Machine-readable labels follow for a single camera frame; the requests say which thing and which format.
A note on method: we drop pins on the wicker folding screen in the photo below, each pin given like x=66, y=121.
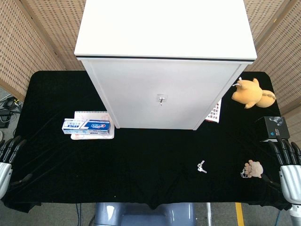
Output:
x=35, y=35
x=277, y=35

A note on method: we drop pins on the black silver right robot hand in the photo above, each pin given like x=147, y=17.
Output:
x=291, y=181

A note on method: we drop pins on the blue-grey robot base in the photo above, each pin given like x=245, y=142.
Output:
x=143, y=215

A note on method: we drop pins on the black product box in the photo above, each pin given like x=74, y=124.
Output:
x=275, y=128

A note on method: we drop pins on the yellow plush toy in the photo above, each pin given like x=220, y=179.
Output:
x=251, y=95

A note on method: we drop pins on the white cabinet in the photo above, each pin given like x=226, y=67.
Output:
x=164, y=35

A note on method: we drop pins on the blue white toothpaste box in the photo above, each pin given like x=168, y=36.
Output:
x=87, y=126

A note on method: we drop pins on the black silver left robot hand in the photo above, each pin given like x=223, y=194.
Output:
x=5, y=174

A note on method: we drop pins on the black velvet tablecloth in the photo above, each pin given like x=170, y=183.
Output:
x=131, y=169

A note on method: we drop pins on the white table leg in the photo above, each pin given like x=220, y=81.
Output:
x=209, y=214

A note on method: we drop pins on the white spiral notebook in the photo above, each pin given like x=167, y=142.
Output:
x=103, y=115

